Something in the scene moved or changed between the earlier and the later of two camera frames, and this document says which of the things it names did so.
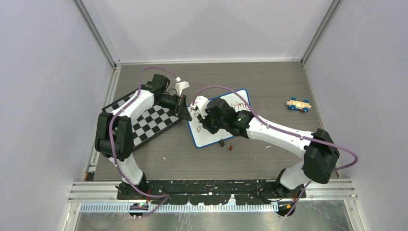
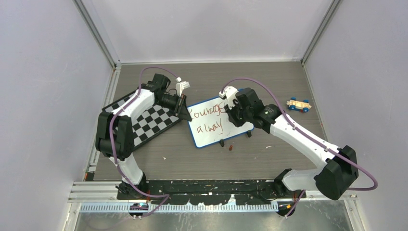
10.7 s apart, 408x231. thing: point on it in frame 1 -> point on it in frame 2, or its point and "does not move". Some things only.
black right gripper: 206,123 -> 231,112
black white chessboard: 149,122 does not move
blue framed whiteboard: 198,135 does not move
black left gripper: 182,111 does not move
